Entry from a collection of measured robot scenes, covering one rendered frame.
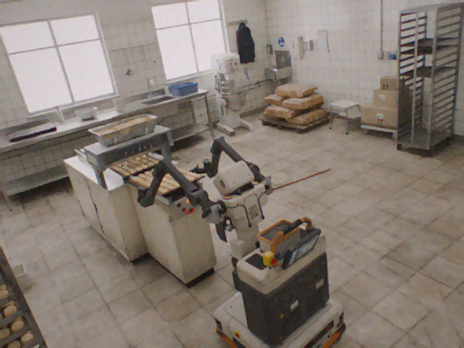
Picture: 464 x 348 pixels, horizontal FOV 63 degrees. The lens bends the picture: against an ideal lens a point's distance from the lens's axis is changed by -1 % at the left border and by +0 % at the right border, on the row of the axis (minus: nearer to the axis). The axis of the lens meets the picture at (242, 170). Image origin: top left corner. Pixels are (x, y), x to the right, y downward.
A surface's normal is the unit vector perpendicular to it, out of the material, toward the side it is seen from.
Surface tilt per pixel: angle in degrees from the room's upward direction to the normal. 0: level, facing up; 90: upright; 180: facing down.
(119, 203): 90
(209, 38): 90
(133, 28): 90
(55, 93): 90
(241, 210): 81
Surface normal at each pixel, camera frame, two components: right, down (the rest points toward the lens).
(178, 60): 0.57, 0.25
